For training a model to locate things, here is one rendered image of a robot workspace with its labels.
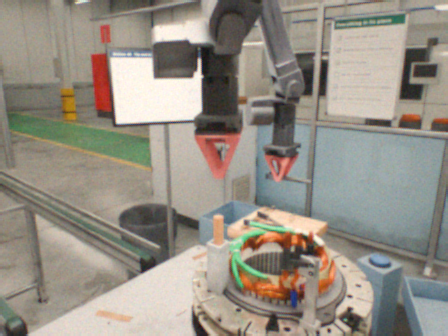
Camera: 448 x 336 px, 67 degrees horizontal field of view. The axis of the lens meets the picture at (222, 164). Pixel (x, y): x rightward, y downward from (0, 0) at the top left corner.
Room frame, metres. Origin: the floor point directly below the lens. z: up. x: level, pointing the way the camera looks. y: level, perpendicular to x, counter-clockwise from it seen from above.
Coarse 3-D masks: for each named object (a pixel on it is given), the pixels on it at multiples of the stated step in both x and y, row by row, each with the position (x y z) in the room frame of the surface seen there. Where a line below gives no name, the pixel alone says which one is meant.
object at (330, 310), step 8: (344, 280) 0.54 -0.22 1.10; (344, 288) 0.51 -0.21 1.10; (232, 296) 0.49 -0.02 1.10; (344, 296) 0.50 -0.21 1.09; (240, 304) 0.47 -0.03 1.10; (336, 304) 0.47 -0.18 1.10; (256, 312) 0.46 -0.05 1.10; (264, 312) 0.45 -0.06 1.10; (272, 312) 0.45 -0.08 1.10; (320, 312) 0.45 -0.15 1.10; (328, 312) 0.45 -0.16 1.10; (296, 320) 0.44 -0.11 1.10; (320, 320) 0.43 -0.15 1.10; (328, 320) 0.44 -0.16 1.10
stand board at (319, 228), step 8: (264, 208) 0.96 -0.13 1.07; (248, 216) 0.90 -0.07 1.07; (272, 216) 0.90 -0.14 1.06; (280, 216) 0.90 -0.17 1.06; (288, 216) 0.90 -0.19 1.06; (296, 216) 0.90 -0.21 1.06; (240, 224) 0.85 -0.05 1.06; (288, 224) 0.85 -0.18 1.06; (296, 224) 0.85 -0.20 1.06; (304, 224) 0.85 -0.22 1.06; (312, 224) 0.85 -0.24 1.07; (320, 224) 0.85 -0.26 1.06; (232, 232) 0.82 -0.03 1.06; (240, 232) 0.80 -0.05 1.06; (320, 232) 0.82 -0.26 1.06
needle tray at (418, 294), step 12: (408, 288) 0.57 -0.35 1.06; (420, 288) 0.59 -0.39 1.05; (432, 288) 0.59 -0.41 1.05; (444, 288) 0.58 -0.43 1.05; (408, 300) 0.55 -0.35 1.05; (420, 300) 0.58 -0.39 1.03; (432, 300) 0.58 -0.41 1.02; (444, 300) 0.58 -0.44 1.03; (408, 312) 0.54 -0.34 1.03; (420, 312) 0.55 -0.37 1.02; (432, 312) 0.55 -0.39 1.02; (444, 312) 0.55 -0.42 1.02; (420, 324) 0.47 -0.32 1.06; (432, 324) 0.52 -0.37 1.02; (444, 324) 0.52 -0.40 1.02
